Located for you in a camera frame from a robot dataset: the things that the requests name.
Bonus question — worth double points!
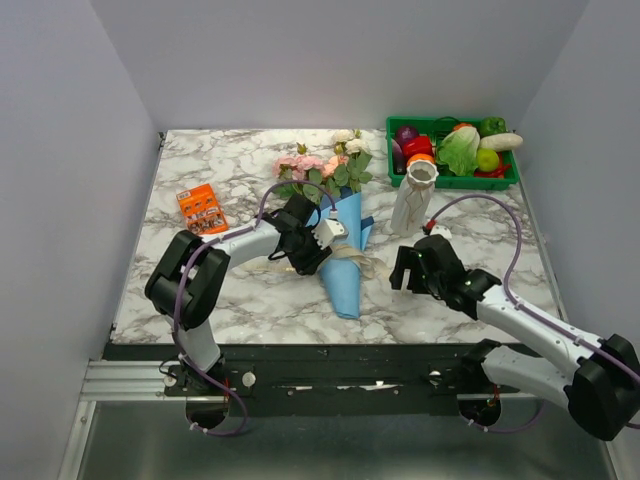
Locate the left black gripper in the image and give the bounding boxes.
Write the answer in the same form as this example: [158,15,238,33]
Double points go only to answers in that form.
[286,225,333,278]

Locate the cream printed ribbon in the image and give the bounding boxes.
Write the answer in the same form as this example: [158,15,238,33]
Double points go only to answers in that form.
[243,242,391,281]

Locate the blue flower bouquet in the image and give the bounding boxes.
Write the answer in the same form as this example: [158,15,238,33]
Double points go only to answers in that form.
[273,130,373,320]

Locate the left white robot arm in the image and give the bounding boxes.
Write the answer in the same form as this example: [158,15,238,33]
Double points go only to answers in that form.
[144,194,348,395]

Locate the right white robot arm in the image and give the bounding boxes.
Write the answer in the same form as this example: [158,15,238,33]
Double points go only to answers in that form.
[389,235,639,441]

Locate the white ribbed ceramic vase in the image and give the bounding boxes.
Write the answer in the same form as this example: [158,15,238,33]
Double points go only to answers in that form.
[390,160,439,237]

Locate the purple eggplant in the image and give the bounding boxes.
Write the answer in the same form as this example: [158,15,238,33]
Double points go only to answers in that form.
[391,139,406,175]

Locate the orange pumpkin toy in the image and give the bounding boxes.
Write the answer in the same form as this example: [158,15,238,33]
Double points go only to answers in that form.
[407,153,435,166]

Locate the orange snack packet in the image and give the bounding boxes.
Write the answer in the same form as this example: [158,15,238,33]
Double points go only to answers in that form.
[176,184,229,235]

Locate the red bell pepper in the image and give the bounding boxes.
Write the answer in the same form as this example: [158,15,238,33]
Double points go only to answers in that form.
[402,135,433,159]

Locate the green plastic basket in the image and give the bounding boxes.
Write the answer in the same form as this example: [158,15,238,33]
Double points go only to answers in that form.
[386,116,520,191]

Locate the green lettuce toy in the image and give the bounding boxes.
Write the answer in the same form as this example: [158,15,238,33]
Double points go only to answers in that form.
[436,126,480,177]

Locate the purple onion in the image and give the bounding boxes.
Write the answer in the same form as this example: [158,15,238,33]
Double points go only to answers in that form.
[394,125,420,145]

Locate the red chili peppers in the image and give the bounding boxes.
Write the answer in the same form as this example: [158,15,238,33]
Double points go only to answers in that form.
[474,153,512,179]

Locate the green apple toy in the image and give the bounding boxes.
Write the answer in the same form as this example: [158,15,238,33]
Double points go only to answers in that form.
[476,148,501,173]

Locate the white radish toy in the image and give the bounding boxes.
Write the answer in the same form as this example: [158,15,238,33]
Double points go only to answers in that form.
[479,132,524,152]

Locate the green bell pepper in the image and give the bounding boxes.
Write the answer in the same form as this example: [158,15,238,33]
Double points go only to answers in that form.
[478,116,508,137]

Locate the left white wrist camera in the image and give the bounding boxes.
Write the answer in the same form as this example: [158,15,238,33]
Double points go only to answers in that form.
[312,217,349,250]

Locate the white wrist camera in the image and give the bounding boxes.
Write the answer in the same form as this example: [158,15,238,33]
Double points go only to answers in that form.
[423,223,452,240]
[312,217,349,250]

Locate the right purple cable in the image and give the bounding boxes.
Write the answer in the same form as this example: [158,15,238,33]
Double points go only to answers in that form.
[424,193,640,434]

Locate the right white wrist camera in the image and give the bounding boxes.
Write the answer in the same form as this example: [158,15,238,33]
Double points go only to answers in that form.
[423,223,452,240]

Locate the black mounting base plate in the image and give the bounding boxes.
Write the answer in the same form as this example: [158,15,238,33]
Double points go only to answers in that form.
[103,343,514,425]

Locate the aluminium rail frame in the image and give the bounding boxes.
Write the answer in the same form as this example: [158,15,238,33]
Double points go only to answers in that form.
[55,360,171,480]

